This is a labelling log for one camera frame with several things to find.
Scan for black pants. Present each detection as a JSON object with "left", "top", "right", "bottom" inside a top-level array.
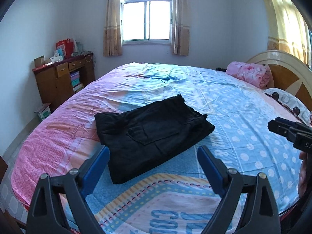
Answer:
[{"left": 95, "top": 95, "right": 215, "bottom": 184}]

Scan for person's right hand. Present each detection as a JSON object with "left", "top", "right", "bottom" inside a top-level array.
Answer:
[{"left": 298, "top": 152, "right": 308, "bottom": 198}]

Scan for white pillow with dark dots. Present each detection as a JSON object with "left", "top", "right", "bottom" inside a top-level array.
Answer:
[{"left": 263, "top": 88, "right": 311, "bottom": 126}]

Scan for cream and brown headboard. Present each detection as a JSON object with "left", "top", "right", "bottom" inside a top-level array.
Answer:
[{"left": 247, "top": 50, "right": 312, "bottom": 110}]

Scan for pink floral folded blanket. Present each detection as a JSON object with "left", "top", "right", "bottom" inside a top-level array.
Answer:
[{"left": 226, "top": 61, "right": 274, "bottom": 90}]

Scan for small cardboard box on floor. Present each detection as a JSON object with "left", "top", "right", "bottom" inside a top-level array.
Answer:
[{"left": 35, "top": 103, "right": 51, "bottom": 121}]

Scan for yellow curtain by headboard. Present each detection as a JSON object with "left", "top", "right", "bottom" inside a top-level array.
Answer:
[{"left": 263, "top": 0, "right": 311, "bottom": 68}]

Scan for stacked books in desk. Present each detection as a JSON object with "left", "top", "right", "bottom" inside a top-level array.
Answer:
[{"left": 70, "top": 71, "right": 84, "bottom": 93}]

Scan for brown wooden desk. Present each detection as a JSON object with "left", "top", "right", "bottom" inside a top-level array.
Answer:
[{"left": 32, "top": 52, "right": 95, "bottom": 112}]

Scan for tissue box on desk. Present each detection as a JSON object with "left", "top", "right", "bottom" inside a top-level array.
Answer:
[{"left": 49, "top": 50, "right": 63, "bottom": 63}]

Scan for brown cardboard box on desk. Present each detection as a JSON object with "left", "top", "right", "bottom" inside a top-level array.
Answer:
[{"left": 34, "top": 56, "right": 45, "bottom": 68}]

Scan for red gift bag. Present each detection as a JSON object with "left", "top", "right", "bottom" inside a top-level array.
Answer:
[{"left": 56, "top": 38, "right": 74, "bottom": 59}]

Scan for right beige curtain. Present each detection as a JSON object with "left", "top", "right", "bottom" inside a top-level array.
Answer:
[{"left": 171, "top": 0, "right": 190, "bottom": 56}]

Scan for beige curtain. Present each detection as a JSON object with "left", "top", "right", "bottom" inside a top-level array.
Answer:
[
  {"left": 104, "top": 0, "right": 122, "bottom": 57},
  {"left": 171, "top": 0, "right": 190, "bottom": 56}
]

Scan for left beige curtain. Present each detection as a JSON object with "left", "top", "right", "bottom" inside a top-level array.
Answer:
[{"left": 104, "top": 0, "right": 122, "bottom": 57}]

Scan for window with white frame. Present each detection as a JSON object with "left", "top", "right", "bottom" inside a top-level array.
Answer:
[{"left": 120, "top": 0, "right": 173, "bottom": 44}]

